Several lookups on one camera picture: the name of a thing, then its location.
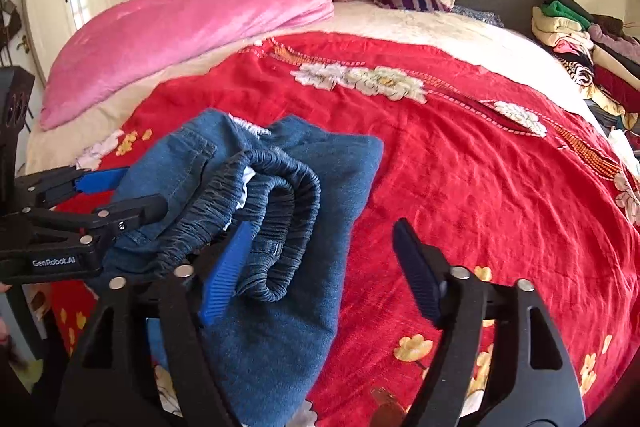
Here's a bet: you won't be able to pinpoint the blue patterned cloth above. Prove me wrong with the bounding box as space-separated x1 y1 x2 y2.
451 4 505 28

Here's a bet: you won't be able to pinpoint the cream bed sheet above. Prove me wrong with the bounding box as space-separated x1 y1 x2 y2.
25 0 608 178

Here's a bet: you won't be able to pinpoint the yellow-green cloth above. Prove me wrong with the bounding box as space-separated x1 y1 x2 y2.
17 354 53 393

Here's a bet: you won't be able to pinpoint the red floral blanket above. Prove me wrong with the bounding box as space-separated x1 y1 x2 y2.
50 32 640 427

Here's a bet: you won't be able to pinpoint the pile of folded clothes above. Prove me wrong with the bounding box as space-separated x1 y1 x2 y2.
531 0 640 168

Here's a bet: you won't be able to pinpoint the blue pants with lace trim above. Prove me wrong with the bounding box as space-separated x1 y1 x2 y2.
100 108 385 427

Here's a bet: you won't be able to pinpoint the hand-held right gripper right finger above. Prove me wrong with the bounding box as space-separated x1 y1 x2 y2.
391 218 586 427

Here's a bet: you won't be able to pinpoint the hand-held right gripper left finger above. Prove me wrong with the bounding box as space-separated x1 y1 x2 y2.
55 221 261 427

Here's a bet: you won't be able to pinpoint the pink quilt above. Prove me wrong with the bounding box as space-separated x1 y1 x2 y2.
40 0 335 131

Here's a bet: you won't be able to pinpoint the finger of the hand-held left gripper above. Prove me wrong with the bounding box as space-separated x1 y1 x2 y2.
14 167 131 208
22 194 168 242

